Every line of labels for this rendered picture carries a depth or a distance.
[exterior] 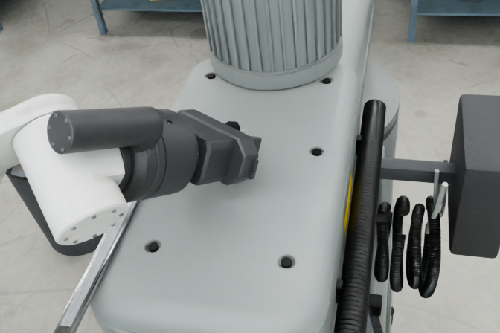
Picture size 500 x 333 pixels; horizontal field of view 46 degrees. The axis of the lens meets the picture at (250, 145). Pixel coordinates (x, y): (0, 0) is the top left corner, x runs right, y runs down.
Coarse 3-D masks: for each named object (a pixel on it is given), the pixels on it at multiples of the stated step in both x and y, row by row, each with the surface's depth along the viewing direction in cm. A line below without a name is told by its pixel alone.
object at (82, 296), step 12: (132, 204) 67; (120, 228) 64; (108, 240) 63; (120, 240) 64; (96, 252) 62; (108, 252) 62; (96, 264) 61; (108, 264) 61; (84, 276) 60; (96, 276) 60; (84, 288) 59; (96, 288) 59; (72, 300) 58; (84, 300) 57; (72, 312) 57; (84, 312) 57; (60, 324) 56; (72, 324) 56
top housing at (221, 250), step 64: (256, 128) 76; (320, 128) 75; (192, 192) 68; (256, 192) 67; (320, 192) 66; (128, 256) 62; (192, 256) 61; (256, 256) 60; (320, 256) 60; (128, 320) 58; (192, 320) 56; (256, 320) 55; (320, 320) 57
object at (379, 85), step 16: (368, 64) 142; (368, 80) 137; (384, 80) 137; (368, 96) 133; (384, 96) 132; (384, 144) 127; (384, 192) 131; (384, 288) 147; (384, 304) 151; (384, 320) 156
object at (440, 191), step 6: (438, 174) 100; (438, 186) 111; (444, 186) 97; (438, 192) 111; (444, 192) 98; (438, 198) 100; (444, 198) 112; (438, 204) 101; (444, 204) 112; (438, 210) 103; (444, 210) 112; (432, 216) 105; (426, 228) 110
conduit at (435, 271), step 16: (384, 208) 111; (400, 208) 109; (416, 208) 110; (432, 208) 107; (384, 224) 108; (400, 224) 121; (416, 224) 107; (432, 224) 105; (384, 240) 107; (400, 240) 106; (416, 240) 106; (432, 240) 104; (384, 256) 108; (400, 256) 106; (416, 256) 106; (432, 256) 104; (384, 272) 109; (400, 272) 107; (416, 272) 107; (432, 272) 104; (400, 288) 111; (416, 288) 111; (432, 288) 106
